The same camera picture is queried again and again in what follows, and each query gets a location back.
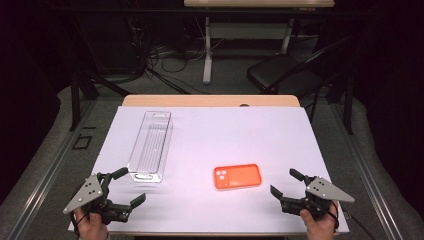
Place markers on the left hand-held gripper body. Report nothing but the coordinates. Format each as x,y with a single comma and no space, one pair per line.
87,193

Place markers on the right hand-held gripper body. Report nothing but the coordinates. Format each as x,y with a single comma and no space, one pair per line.
323,190

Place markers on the clear plastic tray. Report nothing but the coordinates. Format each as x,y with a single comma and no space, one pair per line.
151,146

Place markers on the orange phone case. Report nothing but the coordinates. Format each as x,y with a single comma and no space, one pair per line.
237,176

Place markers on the person's left hand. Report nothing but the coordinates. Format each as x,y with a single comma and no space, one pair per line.
90,228

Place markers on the person's right hand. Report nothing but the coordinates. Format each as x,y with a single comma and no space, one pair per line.
318,228

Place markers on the white table mat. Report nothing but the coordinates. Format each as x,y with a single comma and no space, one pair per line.
216,133

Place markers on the black metal stand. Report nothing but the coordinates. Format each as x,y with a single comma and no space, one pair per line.
75,100

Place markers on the black folding chair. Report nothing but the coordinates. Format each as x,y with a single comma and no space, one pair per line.
283,71

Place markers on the wooden table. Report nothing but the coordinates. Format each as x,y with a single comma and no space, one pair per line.
200,100

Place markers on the grey metal floor rail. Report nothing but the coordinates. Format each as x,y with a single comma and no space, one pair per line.
50,173
366,173

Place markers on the white frame desk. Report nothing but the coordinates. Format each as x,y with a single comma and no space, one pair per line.
246,30

